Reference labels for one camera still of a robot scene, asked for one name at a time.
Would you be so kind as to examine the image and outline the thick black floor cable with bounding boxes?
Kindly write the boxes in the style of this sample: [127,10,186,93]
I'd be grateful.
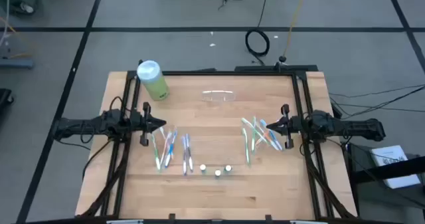
[345,86,425,118]

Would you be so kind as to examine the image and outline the green wipes canister white lid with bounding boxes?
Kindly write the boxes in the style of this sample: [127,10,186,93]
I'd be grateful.
[136,59,171,102]

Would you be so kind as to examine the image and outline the black metal table frame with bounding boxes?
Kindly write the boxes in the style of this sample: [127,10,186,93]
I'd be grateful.
[75,63,359,224]

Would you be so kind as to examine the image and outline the yellow hanging cable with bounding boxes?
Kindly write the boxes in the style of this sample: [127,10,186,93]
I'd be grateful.
[283,0,310,64]

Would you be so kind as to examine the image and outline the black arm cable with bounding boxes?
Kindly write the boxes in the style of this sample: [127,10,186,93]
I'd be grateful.
[52,96,124,181]

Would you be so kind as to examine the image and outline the black floor equipment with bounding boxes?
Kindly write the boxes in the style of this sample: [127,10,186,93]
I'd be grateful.
[0,88,15,108]

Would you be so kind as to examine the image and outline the black side cart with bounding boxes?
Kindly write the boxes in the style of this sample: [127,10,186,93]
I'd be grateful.
[341,142,425,224]

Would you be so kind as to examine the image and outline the white floor cable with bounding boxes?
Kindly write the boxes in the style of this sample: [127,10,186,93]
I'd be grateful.
[0,0,11,49]

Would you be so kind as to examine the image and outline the white booklet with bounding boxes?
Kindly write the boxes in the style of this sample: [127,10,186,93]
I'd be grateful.
[369,145,422,189]

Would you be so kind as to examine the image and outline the thin black floor cable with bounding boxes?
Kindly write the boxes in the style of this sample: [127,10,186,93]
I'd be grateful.
[331,102,425,112]
[328,84,425,98]

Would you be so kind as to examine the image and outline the clear plastic organizer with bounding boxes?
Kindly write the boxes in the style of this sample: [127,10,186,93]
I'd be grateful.
[201,90,236,103]

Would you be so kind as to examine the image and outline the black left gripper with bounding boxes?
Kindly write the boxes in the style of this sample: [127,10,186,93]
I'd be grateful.
[128,101,167,147]

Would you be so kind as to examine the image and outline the coiled black cable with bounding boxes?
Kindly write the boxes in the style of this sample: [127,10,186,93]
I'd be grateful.
[244,0,272,66]

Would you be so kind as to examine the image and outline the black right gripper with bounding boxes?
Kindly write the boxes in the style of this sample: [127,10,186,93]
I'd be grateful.
[266,104,311,150]

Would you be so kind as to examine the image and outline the bagged green toothbrush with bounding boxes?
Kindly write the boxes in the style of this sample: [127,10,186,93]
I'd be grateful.
[240,117,270,145]
[240,127,252,168]
[251,116,258,152]
[150,132,163,171]

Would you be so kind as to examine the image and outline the orange floor cable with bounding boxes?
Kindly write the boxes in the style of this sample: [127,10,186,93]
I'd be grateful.
[0,16,34,59]

